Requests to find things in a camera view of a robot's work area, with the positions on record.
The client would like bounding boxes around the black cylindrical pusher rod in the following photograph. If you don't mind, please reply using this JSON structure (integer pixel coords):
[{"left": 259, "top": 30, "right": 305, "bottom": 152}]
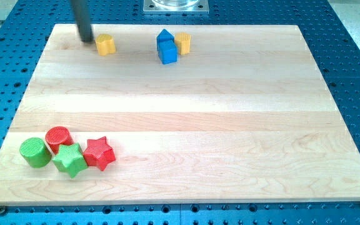
[{"left": 70, "top": 0, "right": 94, "bottom": 43}]

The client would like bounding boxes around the green cylinder block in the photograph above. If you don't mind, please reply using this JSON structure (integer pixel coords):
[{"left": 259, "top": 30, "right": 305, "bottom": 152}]
[{"left": 19, "top": 137, "right": 52, "bottom": 168}]

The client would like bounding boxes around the red star block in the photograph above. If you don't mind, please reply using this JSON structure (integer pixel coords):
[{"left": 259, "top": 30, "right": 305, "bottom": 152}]
[{"left": 83, "top": 136, "right": 116, "bottom": 171}]

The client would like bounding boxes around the light wooden board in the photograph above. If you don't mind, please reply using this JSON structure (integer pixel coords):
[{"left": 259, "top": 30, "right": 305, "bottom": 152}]
[{"left": 0, "top": 24, "right": 360, "bottom": 206}]

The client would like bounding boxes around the blue cube block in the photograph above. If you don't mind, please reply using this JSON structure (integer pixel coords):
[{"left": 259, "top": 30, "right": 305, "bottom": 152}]
[{"left": 157, "top": 40, "right": 178, "bottom": 64}]

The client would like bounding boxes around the board corner screw left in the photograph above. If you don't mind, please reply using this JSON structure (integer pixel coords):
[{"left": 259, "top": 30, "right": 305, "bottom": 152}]
[{"left": 0, "top": 206, "right": 7, "bottom": 215}]

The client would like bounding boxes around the yellow hexagon block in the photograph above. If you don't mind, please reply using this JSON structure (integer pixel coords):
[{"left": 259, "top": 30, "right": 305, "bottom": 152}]
[{"left": 174, "top": 32, "right": 191, "bottom": 55}]

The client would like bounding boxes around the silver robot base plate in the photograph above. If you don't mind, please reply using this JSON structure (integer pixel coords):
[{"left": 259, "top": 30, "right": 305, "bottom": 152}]
[{"left": 142, "top": 0, "right": 209, "bottom": 14}]

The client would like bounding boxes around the green star block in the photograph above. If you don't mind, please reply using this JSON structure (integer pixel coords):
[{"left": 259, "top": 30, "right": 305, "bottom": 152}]
[{"left": 52, "top": 143, "right": 88, "bottom": 178}]

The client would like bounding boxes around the yellow heart block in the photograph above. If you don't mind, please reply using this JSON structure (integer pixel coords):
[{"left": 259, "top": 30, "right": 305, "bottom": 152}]
[{"left": 95, "top": 34, "right": 116, "bottom": 56}]

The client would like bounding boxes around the blue triangular prism block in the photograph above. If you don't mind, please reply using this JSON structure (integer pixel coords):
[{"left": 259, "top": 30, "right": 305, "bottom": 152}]
[{"left": 156, "top": 29, "right": 174, "bottom": 50}]

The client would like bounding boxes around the red cylinder block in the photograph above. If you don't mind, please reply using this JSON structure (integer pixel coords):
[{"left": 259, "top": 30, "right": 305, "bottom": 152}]
[{"left": 45, "top": 126, "right": 74, "bottom": 154}]

